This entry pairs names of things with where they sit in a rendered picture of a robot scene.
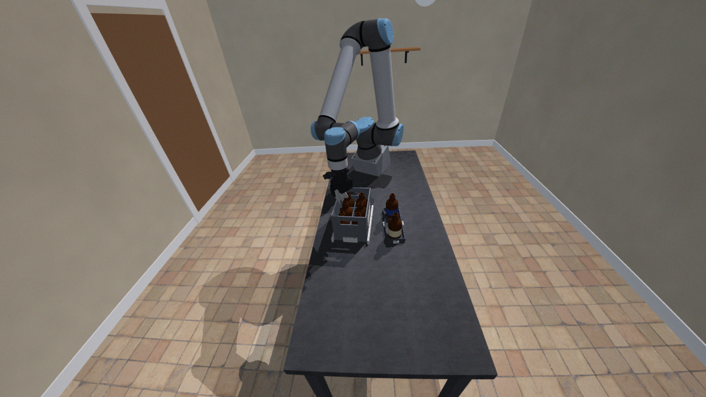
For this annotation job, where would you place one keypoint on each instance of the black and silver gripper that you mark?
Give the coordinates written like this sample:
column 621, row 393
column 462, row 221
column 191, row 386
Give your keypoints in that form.
column 343, row 182

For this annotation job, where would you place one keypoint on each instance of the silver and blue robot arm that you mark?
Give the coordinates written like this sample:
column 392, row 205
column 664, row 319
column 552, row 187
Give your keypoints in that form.
column 378, row 35

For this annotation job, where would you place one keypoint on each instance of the brown bottle with blue base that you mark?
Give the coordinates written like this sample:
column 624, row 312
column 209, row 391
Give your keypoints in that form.
column 391, row 206

